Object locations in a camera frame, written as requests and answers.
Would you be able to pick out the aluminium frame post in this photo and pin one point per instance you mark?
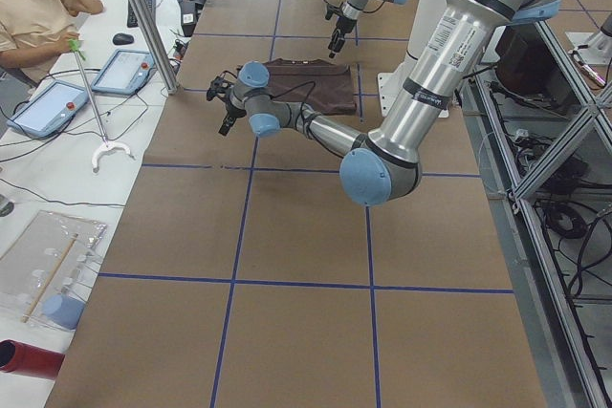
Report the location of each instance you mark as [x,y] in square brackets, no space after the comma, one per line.
[155,44]

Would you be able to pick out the near blue teach pendant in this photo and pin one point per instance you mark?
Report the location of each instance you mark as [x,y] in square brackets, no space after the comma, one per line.
[49,111]

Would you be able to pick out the blue teach pendant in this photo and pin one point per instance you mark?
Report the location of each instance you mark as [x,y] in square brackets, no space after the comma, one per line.
[124,73]
[49,111]

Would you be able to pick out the light blue cup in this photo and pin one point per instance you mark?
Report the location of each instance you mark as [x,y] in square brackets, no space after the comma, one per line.
[63,310]

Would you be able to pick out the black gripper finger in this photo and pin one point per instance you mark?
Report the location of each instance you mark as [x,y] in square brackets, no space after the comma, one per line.
[335,45]
[226,126]

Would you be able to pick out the seated person beige shirt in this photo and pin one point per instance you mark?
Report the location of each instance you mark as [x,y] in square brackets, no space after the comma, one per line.
[35,33]

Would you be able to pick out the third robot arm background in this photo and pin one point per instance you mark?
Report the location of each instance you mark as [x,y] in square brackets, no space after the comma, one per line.
[594,48]

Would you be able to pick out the far blue teach pendant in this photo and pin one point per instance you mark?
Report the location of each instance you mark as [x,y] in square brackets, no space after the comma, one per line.
[124,73]

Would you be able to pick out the black box white label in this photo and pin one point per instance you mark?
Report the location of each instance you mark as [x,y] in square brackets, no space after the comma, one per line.
[189,17]

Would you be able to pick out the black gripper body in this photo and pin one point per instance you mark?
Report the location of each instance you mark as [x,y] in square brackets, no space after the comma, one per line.
[340,27]
[231,113]

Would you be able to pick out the silver reacher grabber tool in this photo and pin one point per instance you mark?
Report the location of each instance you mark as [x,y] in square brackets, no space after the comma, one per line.
[107,146]

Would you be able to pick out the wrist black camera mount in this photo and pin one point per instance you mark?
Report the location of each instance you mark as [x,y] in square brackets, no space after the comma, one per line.
[220,87]
[332,10]

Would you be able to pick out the plastic bagged cardboard sheet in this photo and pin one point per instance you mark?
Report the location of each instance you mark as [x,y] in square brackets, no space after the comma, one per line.
[27,262]

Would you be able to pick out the red cylinder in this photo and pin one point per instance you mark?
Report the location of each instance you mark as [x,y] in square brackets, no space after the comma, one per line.
[27,360]

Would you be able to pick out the black computer mouse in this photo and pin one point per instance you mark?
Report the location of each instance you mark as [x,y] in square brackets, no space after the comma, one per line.
[122,38]

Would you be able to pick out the wooden dowel stick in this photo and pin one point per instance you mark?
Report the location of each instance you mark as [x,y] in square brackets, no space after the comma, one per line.
[59,261]

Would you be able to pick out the brown t-shirt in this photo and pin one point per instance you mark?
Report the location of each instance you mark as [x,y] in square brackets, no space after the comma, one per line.
[326,87]

